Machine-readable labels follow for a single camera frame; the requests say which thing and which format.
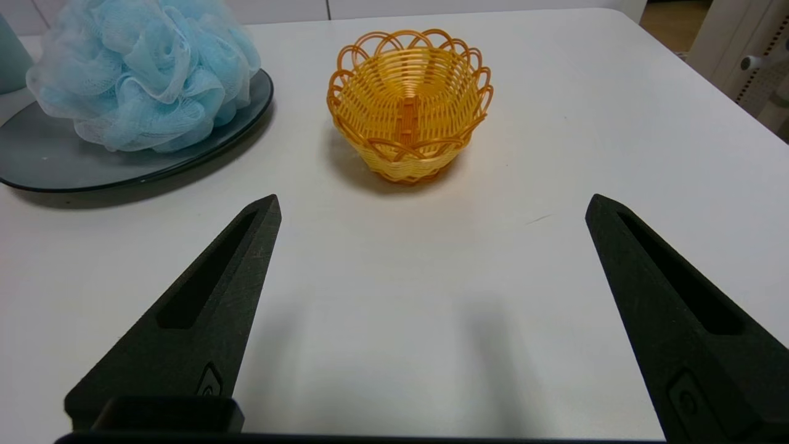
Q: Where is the orange woven plastic basket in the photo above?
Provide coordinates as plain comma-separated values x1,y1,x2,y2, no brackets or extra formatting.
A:
327,28,494,185

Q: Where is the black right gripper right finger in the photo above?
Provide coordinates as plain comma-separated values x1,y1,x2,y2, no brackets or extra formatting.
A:
585,194,789,444

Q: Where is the white desk with legs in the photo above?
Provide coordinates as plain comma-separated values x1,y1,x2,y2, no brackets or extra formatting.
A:
685,0,789,146

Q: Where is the teal plastic cup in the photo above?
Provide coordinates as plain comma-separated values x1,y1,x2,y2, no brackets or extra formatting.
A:
0,12,35,95

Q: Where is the gray round plate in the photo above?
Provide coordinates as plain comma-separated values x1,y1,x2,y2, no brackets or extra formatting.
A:
0,68,275,193

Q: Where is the light blue bath loofah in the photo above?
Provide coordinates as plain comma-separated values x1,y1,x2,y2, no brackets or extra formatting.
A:
26,0,262,153

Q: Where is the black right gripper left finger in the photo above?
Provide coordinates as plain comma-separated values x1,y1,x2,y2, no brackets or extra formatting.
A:
64,194,282,432

